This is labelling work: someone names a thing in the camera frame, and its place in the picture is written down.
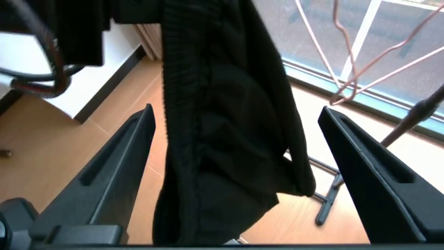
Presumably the black cable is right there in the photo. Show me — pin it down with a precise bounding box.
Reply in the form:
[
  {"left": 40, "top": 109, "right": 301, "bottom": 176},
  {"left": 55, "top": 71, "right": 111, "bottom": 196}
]
[{"left": 0, "top": 0, "right": 86, "bottom": 100}]

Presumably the pink clothes hanger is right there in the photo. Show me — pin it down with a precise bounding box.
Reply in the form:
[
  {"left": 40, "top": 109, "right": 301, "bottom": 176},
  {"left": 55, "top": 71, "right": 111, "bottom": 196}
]
[
  {"left": 294, "top": 0, "right": 444, "bottom": 106},
  {"left": 329, "top": 0, "right": 444, "bottom": 106}
]

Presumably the black garment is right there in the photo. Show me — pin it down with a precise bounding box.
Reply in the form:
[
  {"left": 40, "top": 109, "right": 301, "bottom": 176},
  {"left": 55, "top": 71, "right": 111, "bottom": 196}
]
[{"left": 26, "top": 0, "right": 316, "bottom": 246}]

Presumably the beige curtain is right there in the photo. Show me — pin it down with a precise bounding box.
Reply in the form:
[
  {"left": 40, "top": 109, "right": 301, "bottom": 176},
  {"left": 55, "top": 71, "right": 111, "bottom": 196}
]
[{"left": 134, "top": 22, "right": 164, "bottom": 60}]

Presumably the window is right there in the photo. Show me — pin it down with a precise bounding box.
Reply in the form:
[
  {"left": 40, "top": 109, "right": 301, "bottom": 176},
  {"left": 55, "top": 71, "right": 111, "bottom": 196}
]
[{"left": 253, "top": 0, "right": 444, "bottom": 142}]

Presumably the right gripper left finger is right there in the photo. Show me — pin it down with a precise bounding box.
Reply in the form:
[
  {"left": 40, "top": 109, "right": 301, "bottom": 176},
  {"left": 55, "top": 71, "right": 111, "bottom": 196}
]
[{"left": 28, "top": 103, "right": 157, "bottom": 244}]

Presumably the black clothes rack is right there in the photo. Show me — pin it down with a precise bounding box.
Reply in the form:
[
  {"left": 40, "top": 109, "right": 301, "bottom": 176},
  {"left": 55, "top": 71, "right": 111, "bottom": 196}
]
[{"left": 307, "top": 83, "right": 444, "bottom": 226}]

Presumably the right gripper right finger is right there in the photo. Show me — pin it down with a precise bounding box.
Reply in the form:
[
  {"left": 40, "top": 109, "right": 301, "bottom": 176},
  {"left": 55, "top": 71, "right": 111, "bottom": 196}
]
[{"left": 317, "top": 106, "right": 444, "bottom": 244}]

